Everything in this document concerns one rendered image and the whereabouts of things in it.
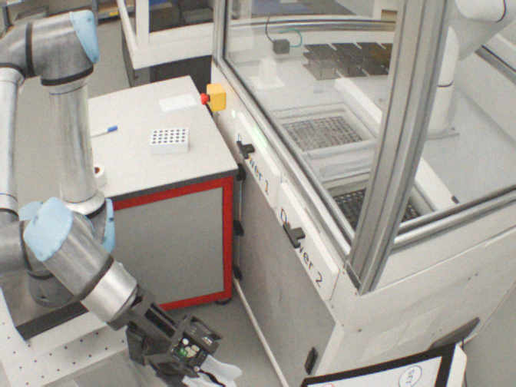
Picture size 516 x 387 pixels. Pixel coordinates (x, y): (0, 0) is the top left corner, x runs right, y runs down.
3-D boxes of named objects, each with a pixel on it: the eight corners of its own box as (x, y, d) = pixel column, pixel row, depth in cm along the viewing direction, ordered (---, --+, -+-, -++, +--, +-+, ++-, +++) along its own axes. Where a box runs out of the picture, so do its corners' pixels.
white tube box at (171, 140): (150, 154, 151) (149, 145, 148) (152, 138, 157) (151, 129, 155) (187, 152, 152) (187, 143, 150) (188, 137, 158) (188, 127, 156)
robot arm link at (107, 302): (74, 305, 53) (103, 263, 58) (100, 329, 54) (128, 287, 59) (90, 296, 48) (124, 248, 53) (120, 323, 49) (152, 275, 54)
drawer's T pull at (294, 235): (294, 250, 107) (295, 246, 106) (281, 226, 112) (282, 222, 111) (309, 246, 108) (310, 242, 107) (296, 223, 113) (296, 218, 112)
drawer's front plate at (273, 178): (272, 209, 128) (275, 175, 120) (234, 142, 147) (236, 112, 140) (278, 207, 128) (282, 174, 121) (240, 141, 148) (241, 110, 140)
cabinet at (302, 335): (299, 429, 155) (345, 336, 101) (212, 247, 225) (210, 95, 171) (477, 342, 183) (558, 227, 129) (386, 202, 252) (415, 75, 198)
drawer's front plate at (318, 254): (323, 302, 106) (332, 272, 99) (276, 216, 126) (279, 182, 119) (330, 299, 107) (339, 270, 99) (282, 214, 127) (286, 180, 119)
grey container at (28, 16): (14, 34, 404) (13, 21, 392) (20, 25, 425) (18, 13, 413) (46, 26, 413) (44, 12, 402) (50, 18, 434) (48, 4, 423)
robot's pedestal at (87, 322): (108, 441, 143) (35, 361, 92) (75, 385, 160) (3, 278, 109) (170, 414, 157) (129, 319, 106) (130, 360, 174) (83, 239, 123)
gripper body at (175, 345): (203, 382, 51) (123, 320, 48) (169, 384, 56) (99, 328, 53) (228, 339, 56) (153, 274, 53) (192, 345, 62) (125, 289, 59)
